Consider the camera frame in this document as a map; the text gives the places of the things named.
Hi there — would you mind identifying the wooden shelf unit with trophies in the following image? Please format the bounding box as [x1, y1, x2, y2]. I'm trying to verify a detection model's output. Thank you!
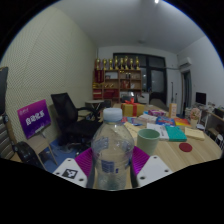
[92, 55, 143, 103]

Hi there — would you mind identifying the blue illustrated book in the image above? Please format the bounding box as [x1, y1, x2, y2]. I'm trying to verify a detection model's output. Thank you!
[155, 115, 177, 127]

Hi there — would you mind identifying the black office chair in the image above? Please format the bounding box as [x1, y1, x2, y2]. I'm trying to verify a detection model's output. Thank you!
[50, 92, 103, 148]

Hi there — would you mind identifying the pink patterned box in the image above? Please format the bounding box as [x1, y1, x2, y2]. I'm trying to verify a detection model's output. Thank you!
[147, 109, 167, 117]

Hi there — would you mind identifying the teal book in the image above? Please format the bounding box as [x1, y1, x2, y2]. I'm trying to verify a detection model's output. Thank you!
[164, 124, 188, 143]

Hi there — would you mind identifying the blue plastic packet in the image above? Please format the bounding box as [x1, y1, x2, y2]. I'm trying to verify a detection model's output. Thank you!
[127, 116, 142, 126]

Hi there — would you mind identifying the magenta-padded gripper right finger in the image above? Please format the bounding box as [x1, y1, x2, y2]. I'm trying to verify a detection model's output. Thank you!
[129, 145, 174, 188]

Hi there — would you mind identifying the white printed booklet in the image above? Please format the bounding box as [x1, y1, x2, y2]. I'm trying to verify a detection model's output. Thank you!
[146, 122, 170, 141]

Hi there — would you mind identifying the potted flower bouquet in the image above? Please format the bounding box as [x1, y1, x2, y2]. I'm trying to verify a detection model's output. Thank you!
[189, 107, 203, 129]

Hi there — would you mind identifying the beige armchair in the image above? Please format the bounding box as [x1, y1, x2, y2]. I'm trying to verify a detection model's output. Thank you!
[149, 98, 169, 111]

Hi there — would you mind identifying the clear plastic water bottle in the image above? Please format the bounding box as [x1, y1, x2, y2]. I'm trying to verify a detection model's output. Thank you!
[90, 107, 136, 191]

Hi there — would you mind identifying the cluttered wooden side desk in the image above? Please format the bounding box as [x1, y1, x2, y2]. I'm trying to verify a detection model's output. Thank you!
[203, 103, 224, 148]

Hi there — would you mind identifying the black flat case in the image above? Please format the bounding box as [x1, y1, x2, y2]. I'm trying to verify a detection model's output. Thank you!
[0, 66, 9, 116]

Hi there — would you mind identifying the orange red book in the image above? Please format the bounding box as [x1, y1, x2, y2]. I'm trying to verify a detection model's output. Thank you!
[173, 117, 192, 128]

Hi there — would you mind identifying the white wall air conditioner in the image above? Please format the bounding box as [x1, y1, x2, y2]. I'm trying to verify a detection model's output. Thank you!
[178, 56, 194, 69]

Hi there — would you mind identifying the small upright carton box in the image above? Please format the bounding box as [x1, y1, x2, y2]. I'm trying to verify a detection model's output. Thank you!
[168, 102, 178, 119]

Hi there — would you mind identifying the white round stool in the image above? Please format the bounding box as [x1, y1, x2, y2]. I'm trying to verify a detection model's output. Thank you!
[214, 133, 224, 151]

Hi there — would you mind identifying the striped upholstered chair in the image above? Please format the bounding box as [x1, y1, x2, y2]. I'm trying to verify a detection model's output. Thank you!
[0, 114, 16, 161]

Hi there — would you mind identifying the flat round red coaster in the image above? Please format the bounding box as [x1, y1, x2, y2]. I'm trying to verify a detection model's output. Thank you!
[178, 142, 194, 153]

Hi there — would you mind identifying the purple sign board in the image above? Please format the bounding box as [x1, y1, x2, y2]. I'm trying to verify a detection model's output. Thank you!
[17, 98, 52, 140]

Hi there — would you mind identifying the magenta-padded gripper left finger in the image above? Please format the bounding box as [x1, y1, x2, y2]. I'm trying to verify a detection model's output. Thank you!
[52, 147, 97, 189]

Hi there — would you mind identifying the black glass double door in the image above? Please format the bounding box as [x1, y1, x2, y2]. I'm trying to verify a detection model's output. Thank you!
[112, 52, 168, 106]

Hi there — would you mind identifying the small round side table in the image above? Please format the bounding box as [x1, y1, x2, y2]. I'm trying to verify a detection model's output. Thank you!
[84, 99, 106, 114]

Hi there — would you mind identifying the black computer monitor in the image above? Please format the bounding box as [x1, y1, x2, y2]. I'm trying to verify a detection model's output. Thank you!
[195, 91, 208, 106]

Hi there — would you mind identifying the yellow gift box, red ribbon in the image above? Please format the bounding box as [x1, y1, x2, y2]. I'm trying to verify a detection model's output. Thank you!
[120, 97, 146, 118]

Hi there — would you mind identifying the large kraft paper envelope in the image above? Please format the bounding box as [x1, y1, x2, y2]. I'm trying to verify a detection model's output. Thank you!
[184, 126, 206, 141]

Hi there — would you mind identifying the pale green cup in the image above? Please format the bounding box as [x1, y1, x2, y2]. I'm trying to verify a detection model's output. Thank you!
[136, 128, 161, 157]

